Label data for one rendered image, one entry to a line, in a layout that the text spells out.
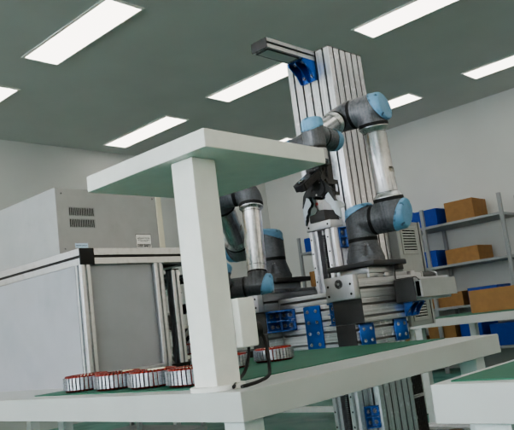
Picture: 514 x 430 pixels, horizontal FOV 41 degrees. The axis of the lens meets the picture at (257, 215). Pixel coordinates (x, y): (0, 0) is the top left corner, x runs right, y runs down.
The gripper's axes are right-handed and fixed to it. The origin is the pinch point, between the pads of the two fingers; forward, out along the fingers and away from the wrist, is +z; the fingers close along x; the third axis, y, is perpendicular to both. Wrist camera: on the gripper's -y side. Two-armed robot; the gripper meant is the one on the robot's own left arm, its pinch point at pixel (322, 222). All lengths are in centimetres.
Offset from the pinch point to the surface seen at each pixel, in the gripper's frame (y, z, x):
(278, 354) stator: -37, 38, -8
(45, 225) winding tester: -72, -7, 45
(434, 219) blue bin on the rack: 578, -68, 282
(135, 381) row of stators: -87, 38, -14
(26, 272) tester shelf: -75, 6, 54
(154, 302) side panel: -50, 20, 27
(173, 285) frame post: -41, 15, 27
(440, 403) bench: -92, 43, -88
